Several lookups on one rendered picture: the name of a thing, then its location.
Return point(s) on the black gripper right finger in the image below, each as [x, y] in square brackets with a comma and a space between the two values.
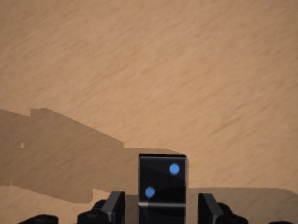
[210, 211]

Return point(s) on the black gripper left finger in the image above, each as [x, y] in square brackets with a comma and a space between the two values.
[112, 209]

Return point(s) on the black domino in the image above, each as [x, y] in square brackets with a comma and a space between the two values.
[162, 188]

